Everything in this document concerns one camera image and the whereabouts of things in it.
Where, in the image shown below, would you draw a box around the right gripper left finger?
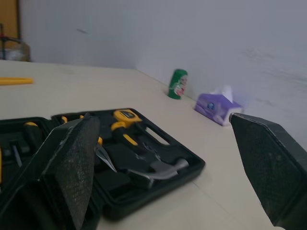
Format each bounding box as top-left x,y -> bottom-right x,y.
0,112 -> 101,230

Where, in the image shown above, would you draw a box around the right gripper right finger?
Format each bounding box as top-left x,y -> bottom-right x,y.
229,112 -> 307,230

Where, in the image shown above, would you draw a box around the black tool case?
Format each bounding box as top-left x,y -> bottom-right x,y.
0,107 -> 206,230

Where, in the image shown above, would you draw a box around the loose yellow tool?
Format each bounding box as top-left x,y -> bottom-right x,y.
0,77 -> 34,85

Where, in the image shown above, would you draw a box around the yellow tape measure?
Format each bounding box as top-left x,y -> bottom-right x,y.
113,109 -> 142,123

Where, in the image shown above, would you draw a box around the purple tissue box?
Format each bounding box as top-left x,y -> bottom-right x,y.
194,86 -> 243,127

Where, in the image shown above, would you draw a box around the green drink can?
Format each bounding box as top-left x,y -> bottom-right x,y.
167,69 -> 189,99

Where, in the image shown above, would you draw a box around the pliers with yellow-black handles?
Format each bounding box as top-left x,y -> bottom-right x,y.
61,115 -> 118,173

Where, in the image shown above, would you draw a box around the yellow-black handled screwdriver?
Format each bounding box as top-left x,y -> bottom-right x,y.
12,122 -> 42,167

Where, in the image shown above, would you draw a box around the hammer with yellow-black handle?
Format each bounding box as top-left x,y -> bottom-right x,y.
110,121 -> 189,190

